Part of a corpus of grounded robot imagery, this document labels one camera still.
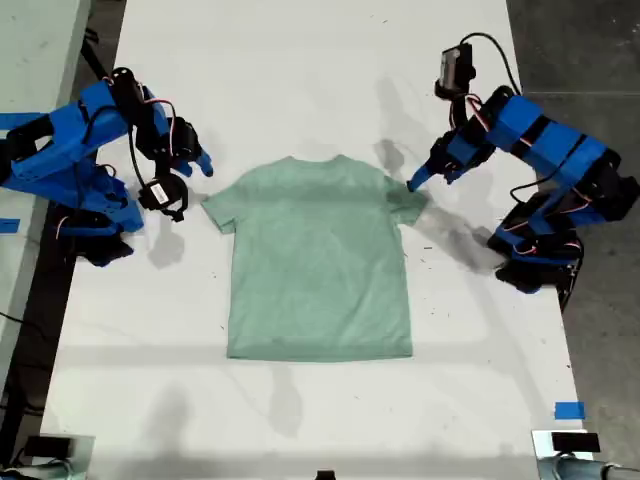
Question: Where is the pale side table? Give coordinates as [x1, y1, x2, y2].
[0, 0, 93, 371]

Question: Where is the black stand leg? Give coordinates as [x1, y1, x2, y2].
[82, 27, 112, 94]

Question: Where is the pale green T-shirt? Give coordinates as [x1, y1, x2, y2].
[199, 154, 431, 362]

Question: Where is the long blue tape strip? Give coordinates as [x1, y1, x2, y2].
[0, 112, 47, 132]

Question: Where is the camera black stalk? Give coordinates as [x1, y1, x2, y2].
[167, 169, 191, 224]
[447, 92, 476, 124]

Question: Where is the camera black cable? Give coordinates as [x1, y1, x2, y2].
[127, 117, 151, 191]
[459, 32, 524, 96]

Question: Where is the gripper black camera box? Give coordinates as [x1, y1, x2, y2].
[433, 43, 476, 99]
[138, 177, 176, 211]

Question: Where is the black table clamp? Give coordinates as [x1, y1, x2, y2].
[555, 259, 585, 315]

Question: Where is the pale grey tube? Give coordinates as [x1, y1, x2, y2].
[537, 453, 640, 480]

